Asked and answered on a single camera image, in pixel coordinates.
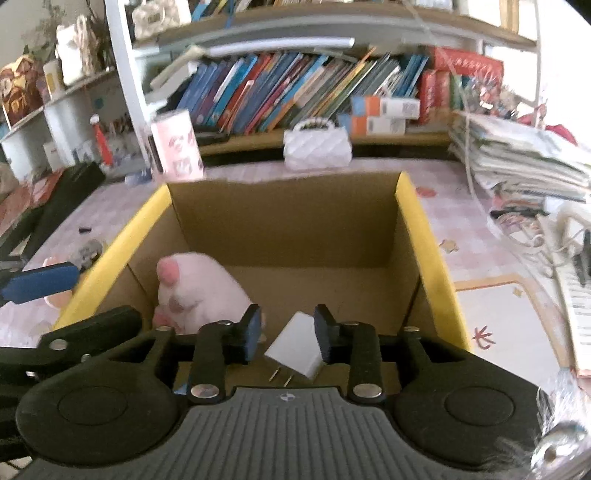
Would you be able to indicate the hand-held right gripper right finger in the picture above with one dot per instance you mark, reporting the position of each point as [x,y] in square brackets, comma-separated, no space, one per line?
[323,337]

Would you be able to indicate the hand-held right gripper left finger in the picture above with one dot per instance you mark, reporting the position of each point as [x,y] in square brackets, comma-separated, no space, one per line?
[251,334]

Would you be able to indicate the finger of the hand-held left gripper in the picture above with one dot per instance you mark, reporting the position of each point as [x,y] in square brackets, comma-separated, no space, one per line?
[101,325]
[41,281]

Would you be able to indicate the white charger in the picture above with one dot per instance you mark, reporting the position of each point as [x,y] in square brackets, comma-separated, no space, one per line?
[295,346]

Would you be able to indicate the pink plush toy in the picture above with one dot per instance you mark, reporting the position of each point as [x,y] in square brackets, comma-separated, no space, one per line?
[198,286]

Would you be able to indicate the yellow cardboard box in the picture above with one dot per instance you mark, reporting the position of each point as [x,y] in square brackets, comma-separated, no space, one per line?
[286,221]

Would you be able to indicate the black electronic keyboard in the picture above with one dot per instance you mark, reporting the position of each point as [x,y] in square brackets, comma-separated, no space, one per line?
[69,194]

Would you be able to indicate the white box red label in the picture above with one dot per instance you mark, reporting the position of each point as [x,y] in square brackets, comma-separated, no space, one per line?
[52,157]

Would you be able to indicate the red tassel ornament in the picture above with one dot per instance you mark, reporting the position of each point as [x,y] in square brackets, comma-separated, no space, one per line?
[101,143]

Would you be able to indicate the white desk pen organizer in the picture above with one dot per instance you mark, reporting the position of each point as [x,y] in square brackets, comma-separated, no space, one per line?
[122,145]

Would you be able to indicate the cream placemat orange border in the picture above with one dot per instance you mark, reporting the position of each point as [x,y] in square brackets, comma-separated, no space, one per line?
[508,323]

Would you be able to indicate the printed figure paper lantern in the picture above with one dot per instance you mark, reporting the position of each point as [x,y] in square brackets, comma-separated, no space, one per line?
[21,92]

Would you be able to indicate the white quilted handbag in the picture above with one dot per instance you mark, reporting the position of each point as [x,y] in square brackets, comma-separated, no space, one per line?
[316,145]

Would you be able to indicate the pink cylindrical humidifier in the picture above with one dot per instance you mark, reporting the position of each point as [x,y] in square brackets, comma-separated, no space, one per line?
[178,143]

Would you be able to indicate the black flat case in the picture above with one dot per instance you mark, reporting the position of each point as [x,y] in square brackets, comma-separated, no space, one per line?
[212,138]

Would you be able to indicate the white jar yellow label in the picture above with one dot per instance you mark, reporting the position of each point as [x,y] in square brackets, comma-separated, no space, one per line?
[53,76]

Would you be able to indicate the white bookshelf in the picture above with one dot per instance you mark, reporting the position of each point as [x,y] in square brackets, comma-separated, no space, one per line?
[127,83]

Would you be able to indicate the orange white small box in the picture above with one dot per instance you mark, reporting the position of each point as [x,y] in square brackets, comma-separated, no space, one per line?
[376,125]
[383,107]

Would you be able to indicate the long row of slanted books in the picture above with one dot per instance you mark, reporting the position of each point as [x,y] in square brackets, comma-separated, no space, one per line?
[286,92]

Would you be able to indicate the open printed booklet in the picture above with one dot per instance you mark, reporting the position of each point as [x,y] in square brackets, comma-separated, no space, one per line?
[577,314]

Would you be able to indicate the blurred shiny grey object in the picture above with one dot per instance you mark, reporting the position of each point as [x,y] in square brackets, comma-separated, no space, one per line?
[561,438]

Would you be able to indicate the stack of newspapers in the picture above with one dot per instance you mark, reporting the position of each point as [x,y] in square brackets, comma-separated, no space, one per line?
[517,157]

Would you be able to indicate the red boxed book set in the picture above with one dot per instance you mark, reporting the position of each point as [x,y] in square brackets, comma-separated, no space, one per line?
[461,78]

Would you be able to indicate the cream quilted handbag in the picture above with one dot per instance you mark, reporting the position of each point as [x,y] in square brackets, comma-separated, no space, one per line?
[159,11]

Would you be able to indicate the row of colourful upright books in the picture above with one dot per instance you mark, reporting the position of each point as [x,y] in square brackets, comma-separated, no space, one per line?
[231,5]

